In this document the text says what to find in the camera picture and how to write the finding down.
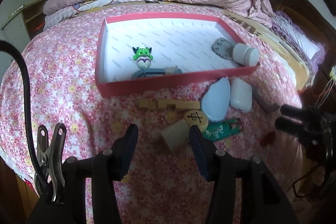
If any white earbuds case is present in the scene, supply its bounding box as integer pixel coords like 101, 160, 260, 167
230, 78, 252, 113

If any beige cube block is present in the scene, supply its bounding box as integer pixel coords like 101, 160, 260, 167
161, 119, 189, 151

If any wooden chinese chess piece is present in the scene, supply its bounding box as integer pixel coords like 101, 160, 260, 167
183, 110, 209, 132

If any light blue oval case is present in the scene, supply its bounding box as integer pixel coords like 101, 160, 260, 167
201, 77, 231, 123

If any white plastic bottle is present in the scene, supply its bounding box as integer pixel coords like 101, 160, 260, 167
232, 43, 260, 67

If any wooden puzzle block piece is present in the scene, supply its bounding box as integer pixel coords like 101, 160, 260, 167
138, 99, 201, 111

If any pink floral bed sheet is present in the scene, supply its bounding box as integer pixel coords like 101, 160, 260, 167
1, 4, 303, 223

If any silver metal clip left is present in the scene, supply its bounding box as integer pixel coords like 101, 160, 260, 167
34, 123, 67, 203

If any yellow cartoon blanket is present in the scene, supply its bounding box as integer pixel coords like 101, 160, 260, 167
71, 0, 314, 91

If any purple ruffled pillow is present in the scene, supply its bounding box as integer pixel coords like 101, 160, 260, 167
272, 11, 326, 75

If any grey round gear piece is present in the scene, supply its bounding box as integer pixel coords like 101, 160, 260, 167
212, 38, 236, 60

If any dark wooden headboard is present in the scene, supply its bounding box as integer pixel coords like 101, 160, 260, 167
269, 0, 335, 77

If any blue grey tape dispenser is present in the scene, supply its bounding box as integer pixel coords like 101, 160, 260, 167
130, 67, 182, 80

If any green dragon figurine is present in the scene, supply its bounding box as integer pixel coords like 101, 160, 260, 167
133, 47, 153, 69

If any red cardboard box tray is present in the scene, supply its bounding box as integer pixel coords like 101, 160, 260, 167
95, 12, 260, 98

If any grey bedside cabinet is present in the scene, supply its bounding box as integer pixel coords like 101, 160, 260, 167
1, 0, 48, 52

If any black cable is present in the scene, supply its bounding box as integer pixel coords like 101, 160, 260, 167
0, 40, 49, 196

